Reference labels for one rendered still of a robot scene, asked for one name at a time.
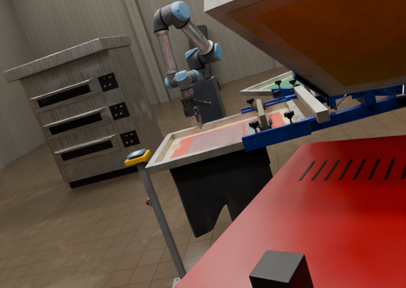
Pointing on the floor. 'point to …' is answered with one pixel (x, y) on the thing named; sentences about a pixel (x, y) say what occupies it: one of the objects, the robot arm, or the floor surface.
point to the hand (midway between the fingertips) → (202, 126)
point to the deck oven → (91, 108)
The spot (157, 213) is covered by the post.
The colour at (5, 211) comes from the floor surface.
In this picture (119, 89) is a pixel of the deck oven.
